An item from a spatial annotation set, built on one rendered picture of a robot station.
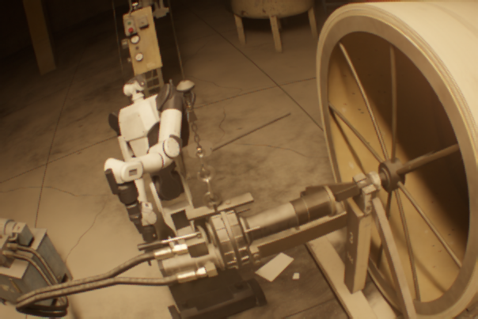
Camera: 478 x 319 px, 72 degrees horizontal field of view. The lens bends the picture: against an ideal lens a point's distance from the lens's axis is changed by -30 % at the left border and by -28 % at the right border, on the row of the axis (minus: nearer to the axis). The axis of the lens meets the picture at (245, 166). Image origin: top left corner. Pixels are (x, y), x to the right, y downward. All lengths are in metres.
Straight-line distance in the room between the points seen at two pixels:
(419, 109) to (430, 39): 1.65
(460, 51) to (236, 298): 1.87
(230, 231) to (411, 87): 1.79
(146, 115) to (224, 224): 0.59
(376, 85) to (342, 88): 0.28
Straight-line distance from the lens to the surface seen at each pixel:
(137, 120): 1.95
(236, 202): 1.71
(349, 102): 2.69
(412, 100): 3.01
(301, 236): 1.82
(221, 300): 2.51
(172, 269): 1.81
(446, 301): 1.84
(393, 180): 1.95
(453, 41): 1.53
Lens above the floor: 2.12
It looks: 34 degrees down
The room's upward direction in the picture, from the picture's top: 11 degrees counter-clockwise
